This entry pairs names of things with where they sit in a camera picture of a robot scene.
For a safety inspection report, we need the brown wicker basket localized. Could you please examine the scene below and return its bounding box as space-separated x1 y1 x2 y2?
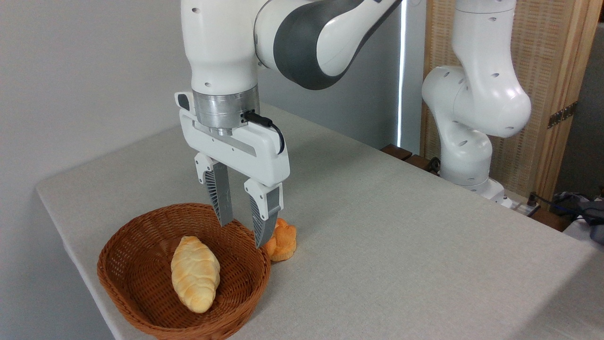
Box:
97 203 272 340

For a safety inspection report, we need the wooden rattan folding screen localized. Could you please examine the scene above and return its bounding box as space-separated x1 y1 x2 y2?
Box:
419 0 604 204

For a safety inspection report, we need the long pale bread roll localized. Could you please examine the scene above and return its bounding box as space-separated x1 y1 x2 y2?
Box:
170 236 221 314

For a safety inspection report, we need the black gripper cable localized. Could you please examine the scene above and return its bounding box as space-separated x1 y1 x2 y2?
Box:
242 110 286 156

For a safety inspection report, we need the dark brown wooden block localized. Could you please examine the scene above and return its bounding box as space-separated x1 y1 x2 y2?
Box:
532 208 572 232
404 154 433 172
380 144 413 162

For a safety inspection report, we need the metal screen hinge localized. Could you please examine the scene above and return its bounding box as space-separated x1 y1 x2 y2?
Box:
547 102 578 129

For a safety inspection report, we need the small orange bread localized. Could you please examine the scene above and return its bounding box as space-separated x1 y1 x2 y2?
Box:
262 218 298 263

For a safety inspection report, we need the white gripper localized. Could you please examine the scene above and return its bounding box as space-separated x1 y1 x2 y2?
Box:
175 91 291 249

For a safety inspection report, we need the blue grey cable bundle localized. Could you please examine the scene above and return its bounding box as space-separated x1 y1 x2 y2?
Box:
528 190 604 245

